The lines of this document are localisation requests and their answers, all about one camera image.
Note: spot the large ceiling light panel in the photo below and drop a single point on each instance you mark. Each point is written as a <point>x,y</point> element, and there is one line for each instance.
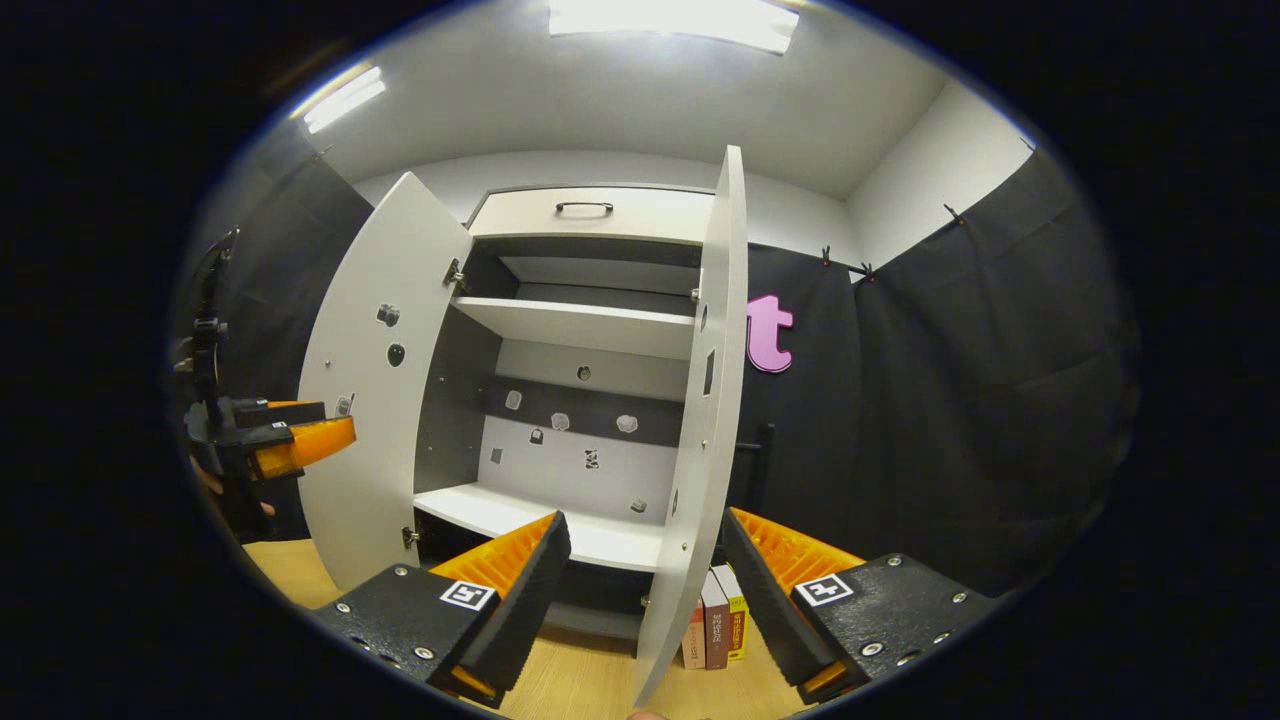
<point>670,20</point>

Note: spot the beige double-door shoe cabinet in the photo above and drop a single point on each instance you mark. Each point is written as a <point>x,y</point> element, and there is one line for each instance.
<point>460,400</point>

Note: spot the beige cabinet drawer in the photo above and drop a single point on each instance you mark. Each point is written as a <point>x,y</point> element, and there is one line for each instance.
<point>620,225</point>

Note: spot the white and orange book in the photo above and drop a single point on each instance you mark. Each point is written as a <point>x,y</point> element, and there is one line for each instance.
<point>694,640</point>

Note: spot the yellow book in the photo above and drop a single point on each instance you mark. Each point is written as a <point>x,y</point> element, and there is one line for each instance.
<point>737,620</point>

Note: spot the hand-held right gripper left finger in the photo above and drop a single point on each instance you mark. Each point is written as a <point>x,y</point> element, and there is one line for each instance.
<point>525,600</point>

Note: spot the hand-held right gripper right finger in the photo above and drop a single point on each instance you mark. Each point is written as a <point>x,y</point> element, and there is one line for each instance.
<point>770,600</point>

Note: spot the black backdrop cloth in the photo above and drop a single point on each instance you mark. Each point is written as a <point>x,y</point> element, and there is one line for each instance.
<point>950,400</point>

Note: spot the beige cabinet door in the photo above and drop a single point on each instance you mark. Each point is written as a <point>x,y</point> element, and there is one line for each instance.
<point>380,480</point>
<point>715,350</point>

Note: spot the small ceiling light panel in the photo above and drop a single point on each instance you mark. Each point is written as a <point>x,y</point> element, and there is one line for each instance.
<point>345,98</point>

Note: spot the white cabinet shelf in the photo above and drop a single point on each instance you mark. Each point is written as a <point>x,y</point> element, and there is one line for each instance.
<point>590,325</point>

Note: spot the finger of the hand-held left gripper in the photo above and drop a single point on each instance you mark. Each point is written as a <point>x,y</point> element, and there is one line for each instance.
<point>295,408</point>
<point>310,445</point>

